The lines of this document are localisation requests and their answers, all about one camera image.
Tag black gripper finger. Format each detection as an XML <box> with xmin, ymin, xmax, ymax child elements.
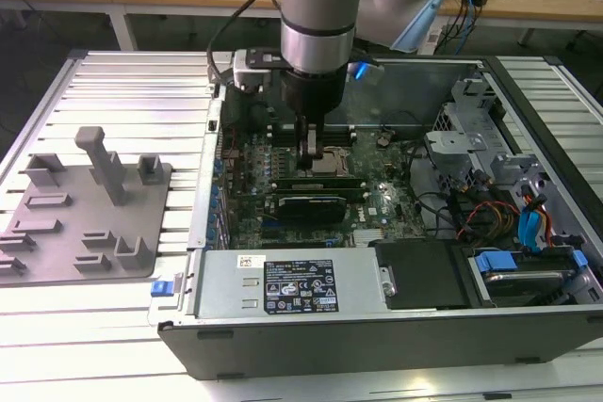
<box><xmin>295</xmin><ymin>115</ymin><xmax>326</xmax><ymax>172</ymax></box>

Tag green RAM stick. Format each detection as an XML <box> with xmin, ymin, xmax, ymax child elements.
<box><xmin>271</xmin><ymin>177</ymin><xmax>367</xmax><ymax>190</ymax></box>

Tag black RAM slot bank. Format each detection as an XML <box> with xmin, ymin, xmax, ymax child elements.
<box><xmin>268</xmin><ymin>179</ymin><xmax>369</xmax><ymax>201</ymax></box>
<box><xmin>267</xmin><ymin>121</ymin><xmax>358</xmax><ymax>148</ymax></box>

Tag silver CPU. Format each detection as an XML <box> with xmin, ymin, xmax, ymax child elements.
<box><xmin>314</xmin><ymin>151</ymin><xmax>350</xmax><ymax>175</ymax></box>

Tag black graphics card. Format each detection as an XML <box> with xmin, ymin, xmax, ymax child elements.
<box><xmin>276</xmin><ymin>194</ymin><xmax>348</xmax><ymax>225</ymax></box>

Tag green motherboard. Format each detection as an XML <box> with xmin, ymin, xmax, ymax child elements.
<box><xmin>219</xmin><ymin>126</ymin><xmax>425</xmax><ymax>250</ymax></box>

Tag silver chipset heatsink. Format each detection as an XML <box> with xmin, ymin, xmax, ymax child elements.
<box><xmin>352</xmin><ymin>230</ymin><xmax>385</xmax><ymax>248</ymax></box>

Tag metal drive cage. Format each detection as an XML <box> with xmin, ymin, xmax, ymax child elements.
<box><xmin>423</xmin><ymin>76</ymin><xmax>508</xmax><ymax>196</ymax></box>

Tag grey power supply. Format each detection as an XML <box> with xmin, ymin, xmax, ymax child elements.
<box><xmin>193</xmin><ymin>249</ymin><xmax>381</xmax><ymax>319</ymax></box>

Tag black plastic bay cover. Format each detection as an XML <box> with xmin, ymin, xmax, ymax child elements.
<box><xmin>371</xmin><ymin>239</ymin><xmax>472</xmax><ymax>312</ymax></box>

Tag grey parts rack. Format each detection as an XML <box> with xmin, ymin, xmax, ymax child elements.
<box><xmin>0</xmin><ymin>124</ymin><xmax>176</xmax><ymax>286</ymax></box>

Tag black PC case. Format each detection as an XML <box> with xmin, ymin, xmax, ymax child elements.
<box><xmin>157</xmin><ymin>54</ymin><xmax>603</xmax><ymax>382</ymax></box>

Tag hard disk in blue carrier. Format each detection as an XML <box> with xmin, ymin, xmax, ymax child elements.
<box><xmin>470</xmin><ymin>249</ymin><xmax>588</xmax><ymax>309</ymax></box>

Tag CPU socket metal frame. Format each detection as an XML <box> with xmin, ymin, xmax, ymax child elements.
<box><xmin>310</xmin><ymin>145</ymin><xmax>355</xmax><ymax>181</ymax></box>

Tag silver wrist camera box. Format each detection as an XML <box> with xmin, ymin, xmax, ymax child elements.
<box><xmin>232</xmin><ymin>47</ymin><xmax>285</xmax><ymax>93</ymax></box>

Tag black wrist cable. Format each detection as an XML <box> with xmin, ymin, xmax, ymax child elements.
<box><xmin>205</xmin><ymin>0</ymin><xmax>286</xmax><ymax>88</ymax></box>

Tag red yellow black wire bundle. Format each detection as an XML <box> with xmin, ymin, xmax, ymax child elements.
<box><xmin>451</xmin><ymin>199</ymin><xmax>519</xmax><ymax>244</ymax></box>

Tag blue flat data cable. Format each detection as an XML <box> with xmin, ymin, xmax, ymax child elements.
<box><xmin>517</xmin><ymin>185</ymin><xmax>550</xmax><ymax>252</ymax></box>

